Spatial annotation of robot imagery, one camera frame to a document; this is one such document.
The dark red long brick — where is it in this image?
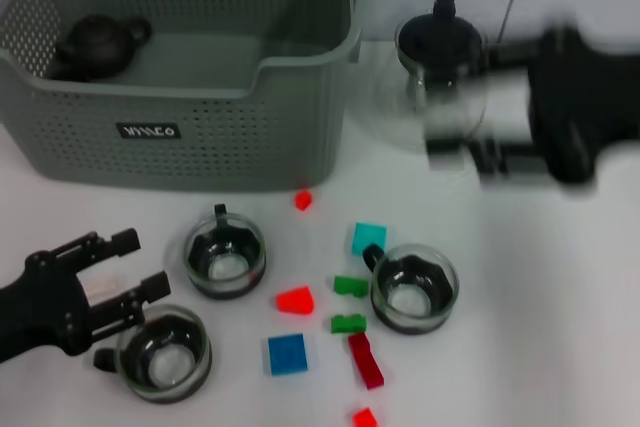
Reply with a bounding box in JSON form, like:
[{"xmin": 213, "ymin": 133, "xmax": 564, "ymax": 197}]
[{"xmin": 347, "ymin": 332, "xmax": 385, "ymax": 392}]

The green toy brick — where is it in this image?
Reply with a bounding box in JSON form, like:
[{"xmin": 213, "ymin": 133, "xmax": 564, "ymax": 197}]
[
  {"xmin": 330, "ymin": 314, "xmax": 368, "ymax": 336},
  {"xmin": 333, "ymin": 274, "xmax": 370, "ymax": 299}
]

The blue square flat brick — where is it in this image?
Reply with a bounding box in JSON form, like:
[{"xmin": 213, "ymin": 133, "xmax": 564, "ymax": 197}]
[{"xmin": 266, "ymin": 333, "xmax": 307, "ymax": 377}]

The white toy brick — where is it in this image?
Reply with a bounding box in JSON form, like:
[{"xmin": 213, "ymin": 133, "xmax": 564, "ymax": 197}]
[{"xmin": 84, "ymin": 274, "xmax": 124, "ymax": 301}]

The dark clay teapot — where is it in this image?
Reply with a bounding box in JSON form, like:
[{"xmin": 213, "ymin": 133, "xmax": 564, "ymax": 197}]
[{"xmin": 49, "ymin": 14, "xmax": 153, "ymax": 82}]

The teal square flat brick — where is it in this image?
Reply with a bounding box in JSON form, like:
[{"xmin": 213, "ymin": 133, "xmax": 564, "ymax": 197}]
[{"xmin": 351, "ymin": 221, "xmax": 388, "ymax": 257}]

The black glass teapot lid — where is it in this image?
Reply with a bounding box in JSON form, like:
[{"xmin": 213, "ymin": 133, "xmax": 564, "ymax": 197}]
[{"xmin": 398, "ymin": 0, "xmax": 487, "ymax": 83}]

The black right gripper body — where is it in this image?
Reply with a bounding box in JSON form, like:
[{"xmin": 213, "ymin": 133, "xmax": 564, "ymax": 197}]
[{"xmin": 527, "ymin": 26, "xmax": 640, "ymax": 183}]

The grey-green perforated storage bin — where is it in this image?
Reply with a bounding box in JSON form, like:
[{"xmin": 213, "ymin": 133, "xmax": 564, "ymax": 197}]
[{"xmin": 0, "ymin": 0, "xmax": 374, "ymax": 193}]

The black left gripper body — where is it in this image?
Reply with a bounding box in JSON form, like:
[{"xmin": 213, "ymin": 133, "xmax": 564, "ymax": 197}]
[{"xmin": 0, "ymin": 250, "xmax": 91, "ymax": 363}]

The orange-red sloped brick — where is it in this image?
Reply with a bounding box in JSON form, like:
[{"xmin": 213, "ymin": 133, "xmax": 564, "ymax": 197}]
[{"xmin": 274, "ymin": 285, "xmax": 316, "ymax": 316}]

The clear glass teapot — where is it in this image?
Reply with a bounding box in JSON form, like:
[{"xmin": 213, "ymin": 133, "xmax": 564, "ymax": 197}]
[{"xmin": 349, "ymin": 0, "xmax": 489, "ymax": 153}]

